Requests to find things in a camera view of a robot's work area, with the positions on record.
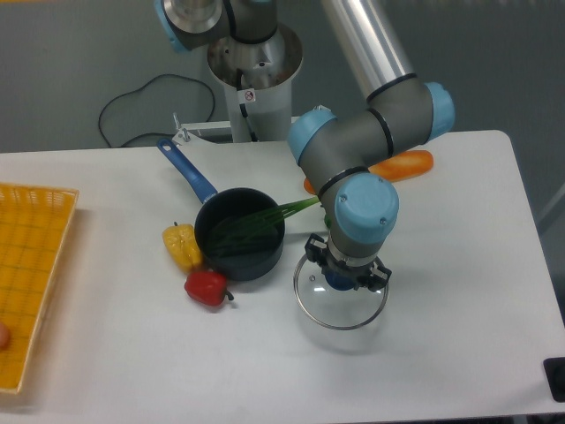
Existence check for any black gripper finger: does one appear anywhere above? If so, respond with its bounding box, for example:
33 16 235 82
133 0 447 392
359 262 392 292
305 233 328 267

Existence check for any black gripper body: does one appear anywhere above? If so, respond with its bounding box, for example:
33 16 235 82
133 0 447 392
322 248 378 286

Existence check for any glass pot lid blue knob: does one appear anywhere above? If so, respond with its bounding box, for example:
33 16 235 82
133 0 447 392
292 253 390 331

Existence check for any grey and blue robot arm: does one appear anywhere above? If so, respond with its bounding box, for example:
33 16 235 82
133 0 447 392
154 1 455 291

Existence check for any green bell pepper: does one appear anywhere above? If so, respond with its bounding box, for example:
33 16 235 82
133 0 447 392
323 215 332 230

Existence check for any green onion stalk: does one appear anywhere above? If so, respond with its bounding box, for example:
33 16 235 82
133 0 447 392
205 196 320 257

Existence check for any orange baguette bread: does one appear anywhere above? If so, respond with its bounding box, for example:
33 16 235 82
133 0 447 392
303 150 434 194

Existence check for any red bell pepper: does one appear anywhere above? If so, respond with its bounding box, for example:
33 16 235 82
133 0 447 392
184 271 234 307

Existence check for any yellow bell pepper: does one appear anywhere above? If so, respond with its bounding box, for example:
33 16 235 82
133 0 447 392
162 223 203 275

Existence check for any black device at table edge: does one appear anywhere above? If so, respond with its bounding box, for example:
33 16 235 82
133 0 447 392
543 357 565 403

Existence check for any yellow woven basket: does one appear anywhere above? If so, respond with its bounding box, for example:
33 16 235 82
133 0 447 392
1 183 79 394

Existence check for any dark pot with blue handle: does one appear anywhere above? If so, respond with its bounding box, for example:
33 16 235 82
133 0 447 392
157 138 285 281

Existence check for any black cable on floor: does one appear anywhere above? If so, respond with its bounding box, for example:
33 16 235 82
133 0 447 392
97 72 216 149

